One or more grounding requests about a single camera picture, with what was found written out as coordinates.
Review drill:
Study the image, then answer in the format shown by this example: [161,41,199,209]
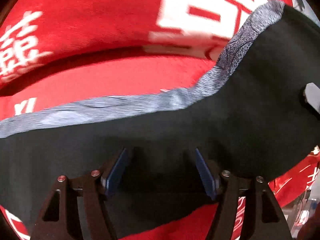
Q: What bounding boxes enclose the black pants grey waistband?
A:
[1,0,319,239]

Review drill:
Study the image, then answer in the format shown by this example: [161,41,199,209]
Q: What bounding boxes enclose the red sofa seat cover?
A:
[1,49,319,239]

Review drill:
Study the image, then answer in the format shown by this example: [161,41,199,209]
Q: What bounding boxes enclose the red sofa back cushion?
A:
[1,0,293,86]

